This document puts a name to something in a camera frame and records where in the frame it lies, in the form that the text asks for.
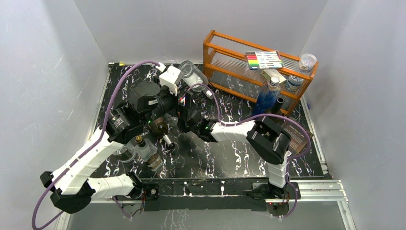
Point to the large clear glass bottle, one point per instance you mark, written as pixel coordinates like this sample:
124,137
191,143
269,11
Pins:
191,75

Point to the black wire wine rack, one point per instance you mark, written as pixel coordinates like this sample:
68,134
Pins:
203,101

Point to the orange wooden shelf rack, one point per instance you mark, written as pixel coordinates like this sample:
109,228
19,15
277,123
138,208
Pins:
226,67

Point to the brown book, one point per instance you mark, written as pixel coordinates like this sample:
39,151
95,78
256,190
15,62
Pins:
298,139

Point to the clear plastic jar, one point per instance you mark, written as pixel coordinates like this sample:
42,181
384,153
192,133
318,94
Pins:
307,62

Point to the round clear glass bottle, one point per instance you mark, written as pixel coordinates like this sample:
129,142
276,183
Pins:
125,154

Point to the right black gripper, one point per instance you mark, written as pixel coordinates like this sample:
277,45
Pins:
186,129

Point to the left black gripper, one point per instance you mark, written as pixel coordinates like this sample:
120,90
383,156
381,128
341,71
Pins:
185,110

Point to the square clear liquor bottle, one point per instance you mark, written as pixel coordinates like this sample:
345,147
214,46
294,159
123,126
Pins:
148,153

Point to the blue glass bottle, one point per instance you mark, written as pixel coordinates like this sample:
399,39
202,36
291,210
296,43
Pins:
267,96

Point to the coloured marker pen set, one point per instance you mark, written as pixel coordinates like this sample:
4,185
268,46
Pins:
264,60

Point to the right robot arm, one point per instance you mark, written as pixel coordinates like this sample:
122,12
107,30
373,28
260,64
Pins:
266,137

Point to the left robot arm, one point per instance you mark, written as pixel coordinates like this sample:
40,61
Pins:
72,186

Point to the dark olive wine bottle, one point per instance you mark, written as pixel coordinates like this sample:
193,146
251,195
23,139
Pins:
276,109

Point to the small white carton box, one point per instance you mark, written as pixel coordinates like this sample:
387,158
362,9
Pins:
269,73

